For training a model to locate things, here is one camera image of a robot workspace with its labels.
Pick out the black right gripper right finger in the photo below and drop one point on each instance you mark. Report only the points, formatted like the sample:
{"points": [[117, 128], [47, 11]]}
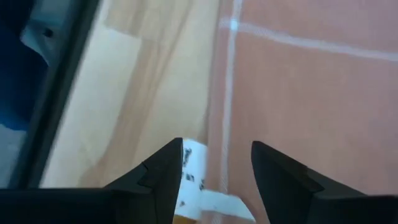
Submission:
{"points": [[295, 196]]}

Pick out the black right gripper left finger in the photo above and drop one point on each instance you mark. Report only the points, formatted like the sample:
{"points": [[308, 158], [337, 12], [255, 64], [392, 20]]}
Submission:
{"points": [[140, 199]]}

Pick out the mustard yellow towel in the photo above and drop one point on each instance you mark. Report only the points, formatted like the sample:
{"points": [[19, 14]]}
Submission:
{"points": [[185, 220]]}

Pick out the terracotta pink towel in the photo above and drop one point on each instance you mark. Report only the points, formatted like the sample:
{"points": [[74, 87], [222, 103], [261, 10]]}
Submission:
{"points": [[311, 99]]}

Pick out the white paper tag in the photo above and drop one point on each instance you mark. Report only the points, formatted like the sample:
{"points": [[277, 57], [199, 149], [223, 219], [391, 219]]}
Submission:
{"points": [[194, 174]]}

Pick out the grey metal plate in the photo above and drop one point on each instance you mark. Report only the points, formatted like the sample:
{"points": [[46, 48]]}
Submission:
{"points": [[43, 34]]}

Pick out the black aluminium table frame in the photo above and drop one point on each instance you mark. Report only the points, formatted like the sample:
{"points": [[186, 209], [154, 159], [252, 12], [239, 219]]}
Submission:
{"points": [[59, 93]]}

